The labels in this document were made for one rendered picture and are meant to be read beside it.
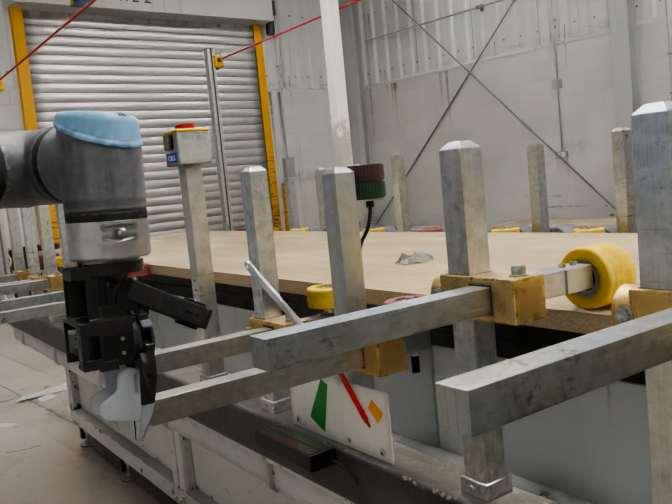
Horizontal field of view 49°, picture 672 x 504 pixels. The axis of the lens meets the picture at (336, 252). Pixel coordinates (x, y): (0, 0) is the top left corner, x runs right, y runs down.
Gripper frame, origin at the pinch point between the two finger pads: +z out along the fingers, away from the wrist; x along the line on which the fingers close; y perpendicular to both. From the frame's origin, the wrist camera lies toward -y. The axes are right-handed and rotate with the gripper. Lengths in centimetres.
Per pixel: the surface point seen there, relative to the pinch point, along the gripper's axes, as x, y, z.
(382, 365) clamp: 4.7, -32.0, -2.1
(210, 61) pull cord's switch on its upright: -260, -137, -95
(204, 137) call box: -52, -34, -38
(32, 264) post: -203, -31, -7
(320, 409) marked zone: -11.4, -31.5, 7.3
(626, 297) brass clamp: 43, -32, -15
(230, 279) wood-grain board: -73, -48, -7
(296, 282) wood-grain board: -43, -48, -8
